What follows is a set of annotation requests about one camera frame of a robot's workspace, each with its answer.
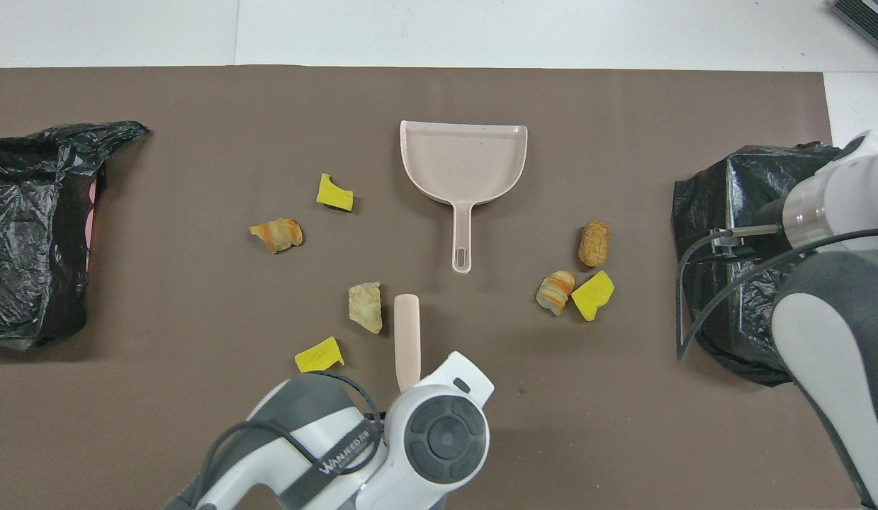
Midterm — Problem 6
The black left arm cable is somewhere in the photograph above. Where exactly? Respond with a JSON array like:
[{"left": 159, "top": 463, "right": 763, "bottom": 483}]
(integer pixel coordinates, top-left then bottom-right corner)
[{"left": 198, "top": 370, "right": 383, "bottom": 510}]

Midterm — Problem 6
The orange striped bread piece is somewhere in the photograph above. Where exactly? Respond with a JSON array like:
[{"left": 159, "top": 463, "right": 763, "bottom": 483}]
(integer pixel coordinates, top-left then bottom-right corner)
[
  {"left": 536, "top": 270, "right": 575, "bottom": 317},
  {"left": 249, "top": 217, "right": 304, "bottom": 254}
]

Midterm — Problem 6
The pink bin with black bag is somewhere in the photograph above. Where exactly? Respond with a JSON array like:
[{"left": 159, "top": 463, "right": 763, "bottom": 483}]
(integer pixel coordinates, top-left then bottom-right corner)
[{"left": 0, "top": 120, "right": 150, "bottom": 351}]

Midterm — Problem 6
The notched yellow sponge piece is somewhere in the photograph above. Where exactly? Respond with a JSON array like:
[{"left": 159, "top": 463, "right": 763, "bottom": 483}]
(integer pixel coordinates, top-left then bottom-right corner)
[{"left": 294, "top": 336, "right": 345, "bottom": 374}]

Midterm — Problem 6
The brown table mat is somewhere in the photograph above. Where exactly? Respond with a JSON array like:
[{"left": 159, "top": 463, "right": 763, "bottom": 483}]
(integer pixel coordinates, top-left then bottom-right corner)
[{"left": 0, "top": 65, "right": 875, "bottom": 510}]

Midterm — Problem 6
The beige plastic dustpan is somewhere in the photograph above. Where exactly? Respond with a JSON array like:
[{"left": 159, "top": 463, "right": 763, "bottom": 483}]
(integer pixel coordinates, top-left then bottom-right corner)
[{"left": 400, "top": 120, "right": 529, "bottom": 276}]

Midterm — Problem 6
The grey ribbed device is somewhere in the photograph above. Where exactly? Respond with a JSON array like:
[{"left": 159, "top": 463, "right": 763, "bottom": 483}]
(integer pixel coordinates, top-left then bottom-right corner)
[{"left": 828, "top": 0, "right": 878, "bottom": 40}]

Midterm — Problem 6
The small yellow sponge piece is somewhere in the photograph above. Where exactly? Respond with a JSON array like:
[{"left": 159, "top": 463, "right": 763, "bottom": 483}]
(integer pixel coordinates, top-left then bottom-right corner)
[{"left": 316, "top": 173, "right": 355, "bottom": 213}]

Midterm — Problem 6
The beige hand brush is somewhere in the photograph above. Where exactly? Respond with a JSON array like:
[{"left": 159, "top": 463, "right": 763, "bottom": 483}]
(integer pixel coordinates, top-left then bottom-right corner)
[{"left": 393, "top": 293, "right": 421, "bottom": 392}]

